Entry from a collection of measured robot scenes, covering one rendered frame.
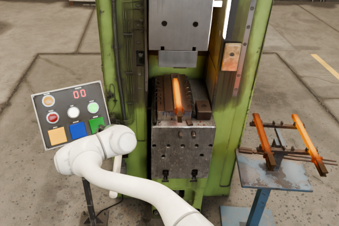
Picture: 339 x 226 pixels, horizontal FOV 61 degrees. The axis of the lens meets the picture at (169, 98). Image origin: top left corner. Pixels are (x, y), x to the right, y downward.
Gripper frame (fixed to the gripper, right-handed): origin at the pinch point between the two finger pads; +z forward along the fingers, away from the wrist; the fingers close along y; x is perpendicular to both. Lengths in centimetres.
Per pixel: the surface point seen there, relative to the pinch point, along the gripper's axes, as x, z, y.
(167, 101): 1.3, 19.6, 45.2
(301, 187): -59, -25, 95
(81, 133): -2.2, 12.5, -8.6
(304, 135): -30, -29, 99
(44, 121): 8.7, 13.3, -23.9
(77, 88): 20.6, 13.3, -4.8
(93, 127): -0.6, 12.5, -2.2
